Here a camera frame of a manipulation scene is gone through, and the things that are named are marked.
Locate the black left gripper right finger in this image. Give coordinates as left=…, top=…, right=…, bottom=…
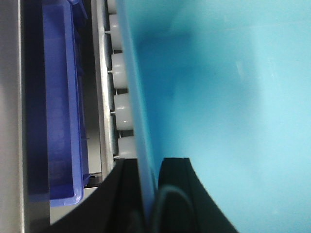
left=149, top=158, right=237, bottom=233

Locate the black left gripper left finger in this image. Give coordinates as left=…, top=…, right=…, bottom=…
left=50, top=159, right=146, bottom=233

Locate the light blue plastic bin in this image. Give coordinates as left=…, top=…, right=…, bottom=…
left=116, top=0, right=311, bottom=233

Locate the steel shelf upright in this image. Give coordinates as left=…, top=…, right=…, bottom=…
left=0, top=0, right=50, bottom=233

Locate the dark blue bin below shelf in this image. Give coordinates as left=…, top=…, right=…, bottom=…
left=24, top=0, right=89, bottom=207

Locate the white roller track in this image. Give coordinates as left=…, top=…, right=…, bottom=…
left=91, top=0, right=137, bottom=179

